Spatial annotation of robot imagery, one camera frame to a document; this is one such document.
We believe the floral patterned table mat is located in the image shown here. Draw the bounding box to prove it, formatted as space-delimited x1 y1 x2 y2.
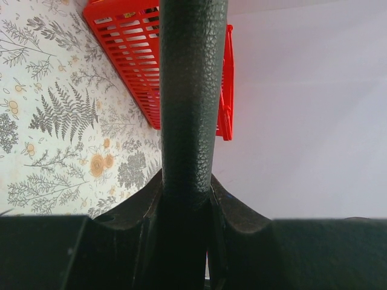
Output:
1 1 161 217

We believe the black zippered tool case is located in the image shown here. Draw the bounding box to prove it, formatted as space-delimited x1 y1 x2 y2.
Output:
152 1 228 289

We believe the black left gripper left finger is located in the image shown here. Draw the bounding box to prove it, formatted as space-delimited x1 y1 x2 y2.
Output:
1 173 161 289

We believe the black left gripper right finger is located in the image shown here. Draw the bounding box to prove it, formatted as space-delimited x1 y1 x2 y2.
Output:
208 178 386 289

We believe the red plastic shopping basket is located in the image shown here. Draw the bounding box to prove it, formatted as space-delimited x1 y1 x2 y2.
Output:
82 0 235 142

